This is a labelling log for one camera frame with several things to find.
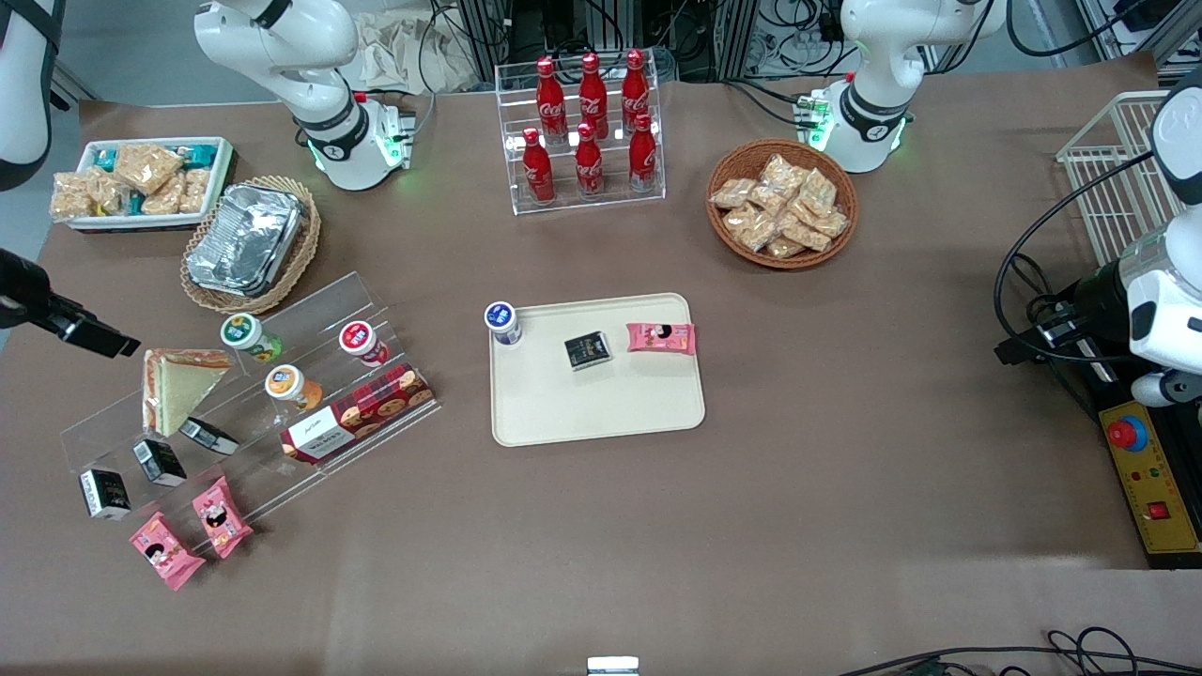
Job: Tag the stacked foil containers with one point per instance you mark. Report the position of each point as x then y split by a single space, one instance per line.
246 239

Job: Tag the beige plastic tray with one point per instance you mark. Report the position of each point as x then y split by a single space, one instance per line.
601 404

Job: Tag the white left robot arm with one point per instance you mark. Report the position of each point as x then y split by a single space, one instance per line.
883 103

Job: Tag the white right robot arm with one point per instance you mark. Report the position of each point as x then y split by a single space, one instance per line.
310 84

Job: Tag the brown table cover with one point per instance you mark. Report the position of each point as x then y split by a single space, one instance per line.
845 488

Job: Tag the beige crumpled cloth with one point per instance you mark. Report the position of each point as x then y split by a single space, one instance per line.
404 52

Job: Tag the small black snack box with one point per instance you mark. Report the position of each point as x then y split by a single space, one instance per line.
588 351
158 462
105 494
208 436

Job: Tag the green lid yogurt cup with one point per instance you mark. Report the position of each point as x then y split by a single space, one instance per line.
246 335

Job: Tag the white rectangular snack tray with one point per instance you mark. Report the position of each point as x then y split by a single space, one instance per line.
218 178

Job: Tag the oval wicker basket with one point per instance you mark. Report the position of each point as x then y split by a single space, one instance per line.
305 253

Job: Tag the red emergency stop button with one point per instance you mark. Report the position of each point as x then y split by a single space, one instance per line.
1124 434

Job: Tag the clear acrylic bottle rack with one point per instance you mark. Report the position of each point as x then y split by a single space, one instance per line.
610 202

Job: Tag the grey metal bar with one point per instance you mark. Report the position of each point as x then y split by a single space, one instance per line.
75 89

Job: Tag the orange lid yogurt cup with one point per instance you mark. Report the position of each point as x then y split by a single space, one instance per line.
289 385

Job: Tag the pink snack packet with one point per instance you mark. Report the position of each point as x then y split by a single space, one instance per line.
661 338
166 552
223 518

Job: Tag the red cola bottle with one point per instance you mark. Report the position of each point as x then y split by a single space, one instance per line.
636 89
593 94
589 167
538 174
551 103
642 160

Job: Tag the red lid yogurt cup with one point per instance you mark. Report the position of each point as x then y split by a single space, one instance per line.
362 340

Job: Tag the round brown wicker basket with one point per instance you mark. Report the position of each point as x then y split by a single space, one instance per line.
728 239

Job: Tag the triangular sandwich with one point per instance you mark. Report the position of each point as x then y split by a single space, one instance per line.
178 385

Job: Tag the clear acrylic stepped shelf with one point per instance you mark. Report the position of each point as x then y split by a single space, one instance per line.
310 310

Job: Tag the red plaid cookie box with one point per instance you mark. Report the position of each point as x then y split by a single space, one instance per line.
366 413

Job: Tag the yellow control box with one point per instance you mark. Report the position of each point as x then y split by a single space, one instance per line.
1160 488

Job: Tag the teal snack packet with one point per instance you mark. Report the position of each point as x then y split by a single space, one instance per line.
104 159
200 154

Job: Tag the clear packet rice cracker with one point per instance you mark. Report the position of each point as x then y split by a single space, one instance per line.
732 193
785 248
109 192
806 235
817 192
73 197
830 223
784 174
195 191
162 199
751 230
147 166

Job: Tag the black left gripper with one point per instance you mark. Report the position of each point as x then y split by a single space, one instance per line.
1097 302

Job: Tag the blue lid yogurt cup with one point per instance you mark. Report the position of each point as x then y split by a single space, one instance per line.
502 321

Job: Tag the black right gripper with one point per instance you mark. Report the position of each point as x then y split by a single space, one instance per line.
26 286

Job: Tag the aluminium frame rack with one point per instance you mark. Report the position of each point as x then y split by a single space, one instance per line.
563 28

